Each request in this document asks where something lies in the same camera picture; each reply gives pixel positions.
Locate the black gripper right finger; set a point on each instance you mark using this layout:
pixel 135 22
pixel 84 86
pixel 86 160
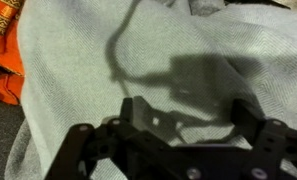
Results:
pixel 268 140

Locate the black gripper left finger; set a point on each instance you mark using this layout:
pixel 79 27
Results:
pixel 138 146

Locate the black flat bar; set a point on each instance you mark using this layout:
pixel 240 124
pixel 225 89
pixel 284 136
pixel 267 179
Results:
pixel 254 2

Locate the gray fringed blanket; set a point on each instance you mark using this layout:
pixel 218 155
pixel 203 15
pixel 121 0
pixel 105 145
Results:
pixel 71 66

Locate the orange patterned cloth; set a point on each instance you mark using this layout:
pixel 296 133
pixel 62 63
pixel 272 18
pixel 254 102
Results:
pixel 1 50

